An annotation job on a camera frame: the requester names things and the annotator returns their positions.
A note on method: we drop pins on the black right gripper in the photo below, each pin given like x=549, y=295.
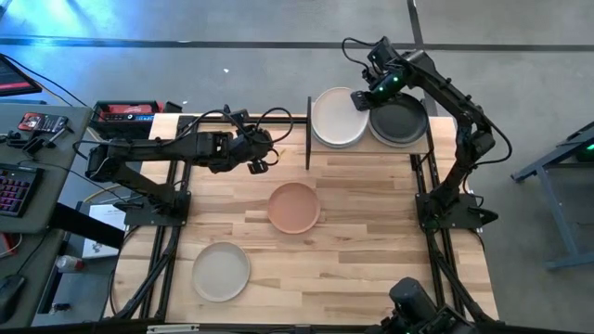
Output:
x=387, y=81

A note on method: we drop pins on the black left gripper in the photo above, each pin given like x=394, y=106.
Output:
x=253, y=145

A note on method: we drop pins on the dark grey round plate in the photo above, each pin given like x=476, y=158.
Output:
x=401, y=121

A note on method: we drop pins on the pink round plate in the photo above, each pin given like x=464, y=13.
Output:
x=293, y=208

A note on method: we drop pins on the light grey round plate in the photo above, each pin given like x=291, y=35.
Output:
x=336, y=146

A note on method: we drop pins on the beige round plate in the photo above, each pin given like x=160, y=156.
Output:
x=221, y=272

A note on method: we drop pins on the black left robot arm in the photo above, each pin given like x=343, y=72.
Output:
x=153, y=150

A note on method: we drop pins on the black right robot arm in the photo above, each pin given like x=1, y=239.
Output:
x=457, y=106

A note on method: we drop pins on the small black box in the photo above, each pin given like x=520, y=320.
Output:
x=173, y=107

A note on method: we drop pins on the red and black power unit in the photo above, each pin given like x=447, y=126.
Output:
x=125, y=111

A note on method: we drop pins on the white paper sheet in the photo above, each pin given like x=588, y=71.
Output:
x=111, y=212

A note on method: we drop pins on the black flat beam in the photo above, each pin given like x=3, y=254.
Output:
x=88, y=227

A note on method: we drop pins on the grey side desk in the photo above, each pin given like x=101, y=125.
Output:
x=60, y=185

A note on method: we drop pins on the grey-blue metal stand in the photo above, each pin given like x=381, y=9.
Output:
x=553, y=209

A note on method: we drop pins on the dark device with green light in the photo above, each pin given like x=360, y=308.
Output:
x=587, y=153

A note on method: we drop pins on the red and black handheld device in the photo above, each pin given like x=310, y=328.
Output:
x=42, y=123

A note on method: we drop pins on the dark grey robot device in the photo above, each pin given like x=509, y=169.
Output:
x=410, y=297

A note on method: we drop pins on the black clamp tool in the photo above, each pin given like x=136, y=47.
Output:
x=34, y=145

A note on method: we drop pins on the clear plastic bottle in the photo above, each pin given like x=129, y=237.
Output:
x=69, y=264

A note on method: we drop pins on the black keyboard with lit keys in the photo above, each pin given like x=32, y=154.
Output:
x=18, y=190

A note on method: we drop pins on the small black desk item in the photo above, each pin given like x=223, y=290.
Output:
x=11, y=137

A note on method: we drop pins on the black computer monitor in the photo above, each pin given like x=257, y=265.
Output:
x=14, y=79

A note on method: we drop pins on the small black connector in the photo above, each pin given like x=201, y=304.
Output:
x=60, y=307

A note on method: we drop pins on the black computer mouse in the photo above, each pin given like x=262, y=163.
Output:
x=10, y=294

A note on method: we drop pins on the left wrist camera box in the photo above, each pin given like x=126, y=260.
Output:
x=258, y=167

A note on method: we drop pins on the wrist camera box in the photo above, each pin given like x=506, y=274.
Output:
x=381, y=51
x=258, y=167

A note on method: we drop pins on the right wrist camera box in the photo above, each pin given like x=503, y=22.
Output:
x=381, y=51

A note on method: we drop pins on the black aluminium rig frame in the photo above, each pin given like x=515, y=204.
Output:
x=297, y=119

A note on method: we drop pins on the silver aluminium rail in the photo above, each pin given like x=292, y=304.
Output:
x=171, y=329

